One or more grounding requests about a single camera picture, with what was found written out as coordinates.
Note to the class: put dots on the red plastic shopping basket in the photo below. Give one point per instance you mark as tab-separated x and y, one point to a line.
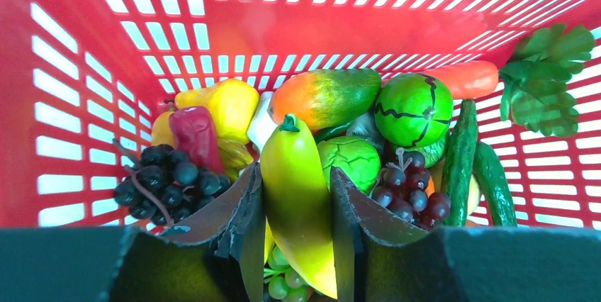
76	74

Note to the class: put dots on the yellow pear toy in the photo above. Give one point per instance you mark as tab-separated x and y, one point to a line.
231	102

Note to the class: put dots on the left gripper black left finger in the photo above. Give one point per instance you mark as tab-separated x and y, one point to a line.
227	236

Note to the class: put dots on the green grape bunch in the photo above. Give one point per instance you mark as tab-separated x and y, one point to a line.
282	282

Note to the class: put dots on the white mushroom toy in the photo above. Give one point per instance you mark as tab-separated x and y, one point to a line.
262	124

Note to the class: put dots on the orange carrot toy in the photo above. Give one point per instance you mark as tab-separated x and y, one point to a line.
467	80

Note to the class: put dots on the small dark grape bunch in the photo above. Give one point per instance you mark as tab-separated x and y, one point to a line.
405	187

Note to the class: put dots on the light green round vegetable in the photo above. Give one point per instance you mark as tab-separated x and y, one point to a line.
356	156

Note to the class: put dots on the yellow banana toy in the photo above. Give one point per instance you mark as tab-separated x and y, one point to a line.
297	202

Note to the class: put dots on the dark purple grape bunch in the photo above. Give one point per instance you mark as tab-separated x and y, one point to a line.
164	186

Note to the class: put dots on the dark red pepper toy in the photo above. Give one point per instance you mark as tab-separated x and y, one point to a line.
195	133

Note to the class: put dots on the green cucumber toy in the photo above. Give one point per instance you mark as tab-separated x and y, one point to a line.
490	175
459	156

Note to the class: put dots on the green bell pepper toy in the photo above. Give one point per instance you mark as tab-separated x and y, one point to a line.
413	110

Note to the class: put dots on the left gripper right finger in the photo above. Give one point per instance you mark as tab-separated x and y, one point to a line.
378	256

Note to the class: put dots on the green orange mango toy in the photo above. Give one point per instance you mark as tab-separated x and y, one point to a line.
325	98

